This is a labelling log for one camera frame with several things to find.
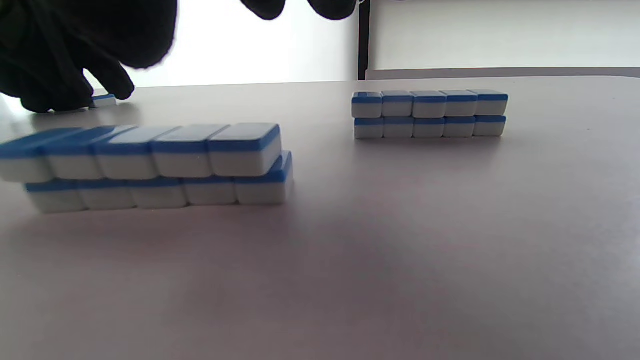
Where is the wide white roller blind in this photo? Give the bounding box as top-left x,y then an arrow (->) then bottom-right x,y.
85,0 -> 360,90

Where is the grey roller blind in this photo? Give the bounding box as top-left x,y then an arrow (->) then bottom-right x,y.
366,0 -> 640,80

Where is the black window frame post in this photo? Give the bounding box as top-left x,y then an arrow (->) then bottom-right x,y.
357,0 -> 372,81

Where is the person's left hand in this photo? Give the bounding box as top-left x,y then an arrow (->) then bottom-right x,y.
0,0 -> 136,114

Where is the person's right hand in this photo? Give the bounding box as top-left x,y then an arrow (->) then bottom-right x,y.
60,0 -> 358,70

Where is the blue mahjong tile wall row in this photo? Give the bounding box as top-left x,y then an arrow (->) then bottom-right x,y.
0,122 -> 294,215
351,89 -> 509,140

